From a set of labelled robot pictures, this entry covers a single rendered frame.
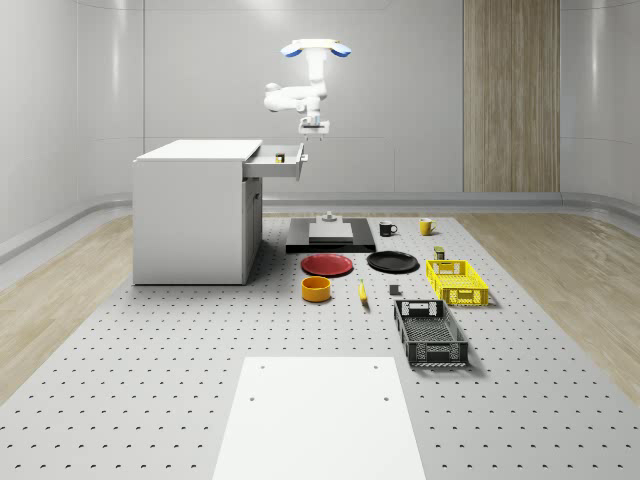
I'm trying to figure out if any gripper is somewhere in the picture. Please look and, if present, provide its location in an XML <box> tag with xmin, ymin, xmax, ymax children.
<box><xmin>298</xmin><ymin>118</ymin><xmax>333</xmax><ymax>143</ymax></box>

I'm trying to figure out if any red plate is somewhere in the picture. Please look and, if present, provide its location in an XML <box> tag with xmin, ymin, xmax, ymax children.
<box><xmin>300</xmin><ymin>253</ymin><xmax>355</xmax><ymax>277</ymax></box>

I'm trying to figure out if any black plate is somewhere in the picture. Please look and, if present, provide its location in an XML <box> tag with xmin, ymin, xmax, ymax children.
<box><xmin>366</xmin><ymin>250</ymin><xmax>420</xmax><ymax>274</ymax></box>

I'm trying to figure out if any white cabinet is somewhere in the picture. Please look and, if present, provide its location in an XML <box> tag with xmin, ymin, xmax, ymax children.
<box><xmin>132</xmin><ymin>138</ymin><xmax>264</xmax><ymax>286</ymax></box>

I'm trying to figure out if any yellow bowl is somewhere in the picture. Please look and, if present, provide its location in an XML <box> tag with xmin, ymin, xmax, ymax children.
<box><xmin>300</xmin><ymin>276</ymin><xmax>332</xmax><ymax>303</ymax></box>

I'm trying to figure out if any yellow basket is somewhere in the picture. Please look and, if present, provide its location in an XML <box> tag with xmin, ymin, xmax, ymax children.
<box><xmin>425</xmin><ymin>259</ymin><xmax>491</xmax><ymax>307</ymax></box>

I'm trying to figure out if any dark grey basket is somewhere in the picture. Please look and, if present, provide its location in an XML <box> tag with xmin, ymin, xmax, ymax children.
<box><xmin>392</xmin><ymin>298</ymin><xmax>471</xmax><ymax>369</ymax></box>

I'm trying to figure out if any white board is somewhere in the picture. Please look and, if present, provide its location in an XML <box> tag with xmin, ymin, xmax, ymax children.
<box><xmin>212</xmin><ymin>356</ymin><xmax>427</xmax><ymax>480</ymax></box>

